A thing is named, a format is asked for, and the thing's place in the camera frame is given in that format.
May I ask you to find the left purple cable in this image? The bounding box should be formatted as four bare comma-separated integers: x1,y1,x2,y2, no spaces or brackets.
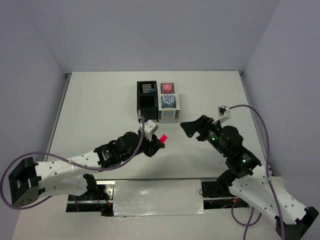
0,115,146,213

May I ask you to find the silver tape cover panel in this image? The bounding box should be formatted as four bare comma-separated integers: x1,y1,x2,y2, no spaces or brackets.
113,179,205,217

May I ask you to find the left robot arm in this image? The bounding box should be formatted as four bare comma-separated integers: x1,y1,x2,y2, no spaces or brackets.
0,131,168,210

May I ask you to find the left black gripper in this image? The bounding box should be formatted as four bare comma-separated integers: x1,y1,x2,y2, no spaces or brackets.
121,130,163,162

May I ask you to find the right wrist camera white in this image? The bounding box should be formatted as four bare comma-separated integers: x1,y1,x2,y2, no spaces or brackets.
213,105,231,124

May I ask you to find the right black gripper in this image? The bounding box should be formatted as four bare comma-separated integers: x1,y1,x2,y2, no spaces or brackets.
179,114,229,157

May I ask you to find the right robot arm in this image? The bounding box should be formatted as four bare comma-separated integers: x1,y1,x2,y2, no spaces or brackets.
180,115,319,240

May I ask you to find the pink cylindrical tube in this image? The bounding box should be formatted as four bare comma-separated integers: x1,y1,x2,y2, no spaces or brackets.
162,83,173,94

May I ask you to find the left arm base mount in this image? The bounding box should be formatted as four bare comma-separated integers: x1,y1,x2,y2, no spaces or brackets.
65,174,115,217

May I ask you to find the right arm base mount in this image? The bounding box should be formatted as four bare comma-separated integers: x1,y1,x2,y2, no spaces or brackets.
198,178,249,210

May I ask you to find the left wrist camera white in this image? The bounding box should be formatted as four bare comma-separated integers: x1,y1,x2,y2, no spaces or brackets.
139,120,159,142

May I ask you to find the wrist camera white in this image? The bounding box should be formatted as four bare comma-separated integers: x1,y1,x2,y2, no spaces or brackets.
139,120,159,142
213,105,231,124

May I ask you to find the black organizer container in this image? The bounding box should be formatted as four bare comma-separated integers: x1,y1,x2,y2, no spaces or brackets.
136,81,159,122

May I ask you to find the pink highlighter marker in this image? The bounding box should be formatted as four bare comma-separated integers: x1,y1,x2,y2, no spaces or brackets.
159,134,168,144

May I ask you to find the white organizer container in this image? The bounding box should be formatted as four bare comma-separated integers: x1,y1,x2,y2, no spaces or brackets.
157,82,181,124

